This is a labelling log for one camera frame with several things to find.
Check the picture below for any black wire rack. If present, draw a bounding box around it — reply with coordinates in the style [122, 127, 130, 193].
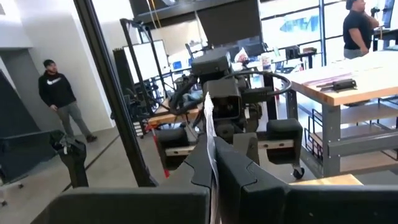
[305, 107, 398, 162]

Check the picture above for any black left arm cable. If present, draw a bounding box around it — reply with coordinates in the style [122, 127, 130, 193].
[223, 70, 294, 104]

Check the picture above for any white board on stand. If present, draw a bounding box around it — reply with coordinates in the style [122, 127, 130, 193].
[112, 17, 171, 138]

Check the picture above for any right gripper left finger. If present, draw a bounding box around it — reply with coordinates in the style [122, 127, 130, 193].
[30, 135, 216, 224]

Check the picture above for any black floor stand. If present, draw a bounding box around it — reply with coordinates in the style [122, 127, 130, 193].
[49, 129, 90, 189]

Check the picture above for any black caster wheel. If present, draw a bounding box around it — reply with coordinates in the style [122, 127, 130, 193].
[292, 166, 306, 181]

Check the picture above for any clear plastic zip bag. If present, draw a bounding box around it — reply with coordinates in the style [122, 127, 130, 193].
[203, 91, 222, 224]

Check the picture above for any black device on side table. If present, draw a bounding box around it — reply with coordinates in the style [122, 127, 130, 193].
[316, 78, 358, 93]

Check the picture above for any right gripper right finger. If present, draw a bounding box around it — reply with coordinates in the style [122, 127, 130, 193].
[214, 136, 398, 224]

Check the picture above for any person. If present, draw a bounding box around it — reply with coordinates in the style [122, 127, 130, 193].
[37, 58, 98, 144]
[342, 0, 381, 60]

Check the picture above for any red-tipped rod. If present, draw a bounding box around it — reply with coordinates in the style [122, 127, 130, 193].
[148, 124, 171, 179]

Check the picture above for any distant wooden workbench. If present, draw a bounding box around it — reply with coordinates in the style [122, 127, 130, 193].
[147, 102, 200, 126]

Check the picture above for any dark hanging panel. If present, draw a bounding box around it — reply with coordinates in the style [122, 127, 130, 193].
[197, 0, 264, 48]

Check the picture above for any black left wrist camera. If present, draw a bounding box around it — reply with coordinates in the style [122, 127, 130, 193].
[203, 78, 243, 121]

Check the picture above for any dark grey partition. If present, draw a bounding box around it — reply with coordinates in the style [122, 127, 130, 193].
[0, 70, 60, 185]

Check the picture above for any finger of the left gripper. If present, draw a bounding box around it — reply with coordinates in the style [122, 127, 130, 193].
[233, 133, 261, 166]

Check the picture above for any black rig upright post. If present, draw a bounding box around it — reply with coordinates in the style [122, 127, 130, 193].
[73, 0, 159, 188]

